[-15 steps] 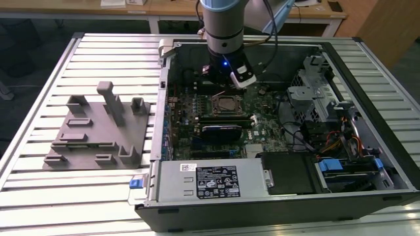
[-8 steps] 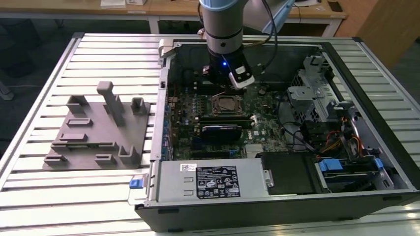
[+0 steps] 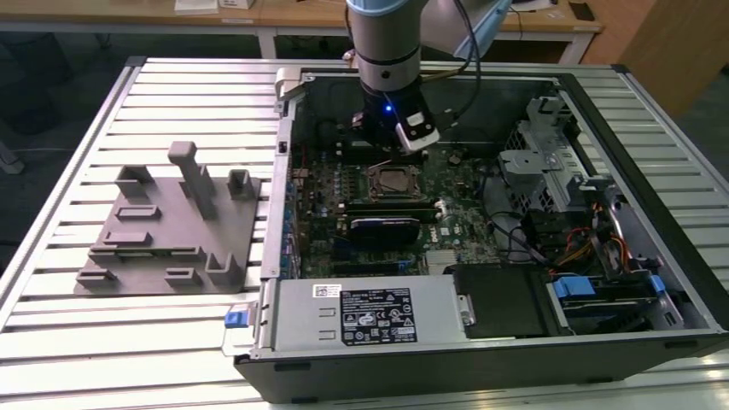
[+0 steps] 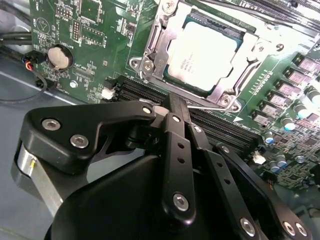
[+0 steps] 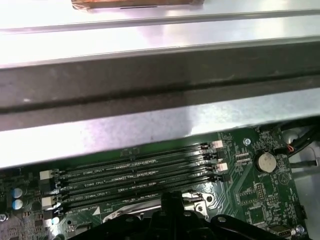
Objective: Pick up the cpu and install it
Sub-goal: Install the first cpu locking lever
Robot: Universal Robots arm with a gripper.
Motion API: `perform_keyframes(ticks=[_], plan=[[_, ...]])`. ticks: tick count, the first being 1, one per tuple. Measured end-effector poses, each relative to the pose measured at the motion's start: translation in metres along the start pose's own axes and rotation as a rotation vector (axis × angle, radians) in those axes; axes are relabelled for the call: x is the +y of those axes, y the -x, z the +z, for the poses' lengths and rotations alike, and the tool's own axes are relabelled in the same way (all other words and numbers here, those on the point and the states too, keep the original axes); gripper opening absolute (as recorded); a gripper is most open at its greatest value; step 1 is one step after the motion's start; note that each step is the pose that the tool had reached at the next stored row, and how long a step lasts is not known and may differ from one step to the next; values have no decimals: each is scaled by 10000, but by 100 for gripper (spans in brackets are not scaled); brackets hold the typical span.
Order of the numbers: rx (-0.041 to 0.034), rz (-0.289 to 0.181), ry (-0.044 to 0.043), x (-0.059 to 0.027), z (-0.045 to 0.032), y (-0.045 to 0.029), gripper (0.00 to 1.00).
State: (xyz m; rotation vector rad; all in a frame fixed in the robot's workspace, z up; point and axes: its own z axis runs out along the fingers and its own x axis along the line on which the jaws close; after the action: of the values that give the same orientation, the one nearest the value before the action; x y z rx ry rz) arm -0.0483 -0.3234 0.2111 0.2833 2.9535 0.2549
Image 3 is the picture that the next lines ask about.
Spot silver square CPU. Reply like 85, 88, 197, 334
380, 169, 419, 194

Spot metal socket cover frame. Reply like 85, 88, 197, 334
368, 167, 427, 200

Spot CPU socket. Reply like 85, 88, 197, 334
363, 163, 428, 203

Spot green motherboard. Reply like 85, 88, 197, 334
287, 143, 497, 278

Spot black graphics card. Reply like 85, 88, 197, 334
347, 215, 427, 249

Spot silver perforated drive cage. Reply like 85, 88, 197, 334
494, 96, 597, 214

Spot black expansion slot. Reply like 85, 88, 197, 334
329, 260, 428, 278

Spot small silver heat sink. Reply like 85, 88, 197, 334
425, 250, 461, 273

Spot grey parts rack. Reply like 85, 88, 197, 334
73, 140, 263, 296

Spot white paper sheet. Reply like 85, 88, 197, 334
173, 0, 219, 14

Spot silver power supply unit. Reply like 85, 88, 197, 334
265, 274, 477, 356

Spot black plastic bay cover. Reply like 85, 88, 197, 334
443, 263, 574, 339

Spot blue disk carrier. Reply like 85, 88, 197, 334
550, 276, 668, 311

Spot wooden cabinet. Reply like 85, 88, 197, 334
584, 0, 729, 119

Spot wooden desk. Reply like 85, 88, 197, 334
0, 0, 605, 65

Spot black open PC case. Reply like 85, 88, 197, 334
219, 63, 729, 405

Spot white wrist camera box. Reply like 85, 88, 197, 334
395, 111, 443, 154

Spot black camera cable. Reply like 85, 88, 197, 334
435, 0, 485, 127

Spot yellow orange power wires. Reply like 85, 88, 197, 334
561, 225, 634, 274

